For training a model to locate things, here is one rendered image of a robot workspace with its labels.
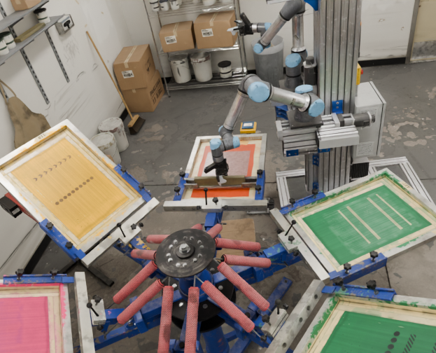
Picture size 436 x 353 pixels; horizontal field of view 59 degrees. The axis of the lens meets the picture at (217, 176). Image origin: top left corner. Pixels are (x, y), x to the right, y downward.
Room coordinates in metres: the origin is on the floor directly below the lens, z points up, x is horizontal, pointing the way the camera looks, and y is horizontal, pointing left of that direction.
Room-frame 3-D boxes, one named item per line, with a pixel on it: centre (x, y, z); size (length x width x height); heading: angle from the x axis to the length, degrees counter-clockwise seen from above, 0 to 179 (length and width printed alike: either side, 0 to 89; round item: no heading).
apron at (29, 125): (3.33, 1.65, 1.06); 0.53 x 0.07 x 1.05; 164
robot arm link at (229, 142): (2.08, -0.13, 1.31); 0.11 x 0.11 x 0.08; 7
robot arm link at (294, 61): (2.76, -0.75, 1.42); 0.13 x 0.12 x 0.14; 146
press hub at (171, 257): (1.25, 0.23, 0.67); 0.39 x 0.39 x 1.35
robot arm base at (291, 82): (2.76, -0.75, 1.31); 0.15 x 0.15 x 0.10
